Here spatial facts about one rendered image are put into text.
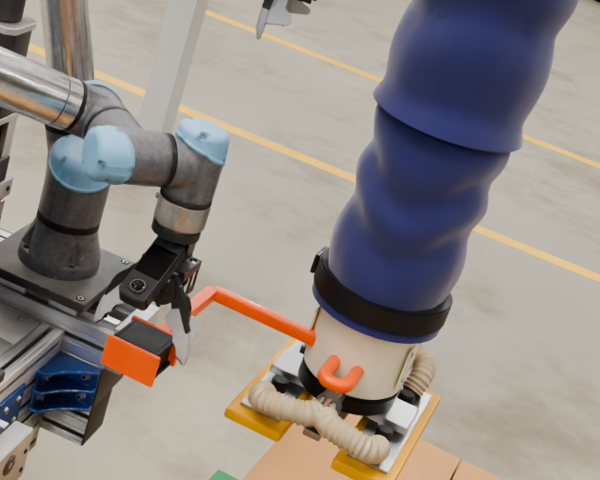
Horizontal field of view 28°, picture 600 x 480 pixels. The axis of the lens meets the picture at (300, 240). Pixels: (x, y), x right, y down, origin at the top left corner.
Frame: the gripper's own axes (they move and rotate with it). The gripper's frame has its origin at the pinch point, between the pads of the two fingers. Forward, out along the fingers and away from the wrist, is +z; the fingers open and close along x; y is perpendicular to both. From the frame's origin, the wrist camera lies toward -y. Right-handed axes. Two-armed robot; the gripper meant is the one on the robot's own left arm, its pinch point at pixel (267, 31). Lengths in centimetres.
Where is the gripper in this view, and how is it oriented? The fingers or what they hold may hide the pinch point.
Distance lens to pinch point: 226.8
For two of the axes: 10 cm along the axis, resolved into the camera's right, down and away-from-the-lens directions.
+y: 9.1, 3.8, -1.5
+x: 2.9, -3.2, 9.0
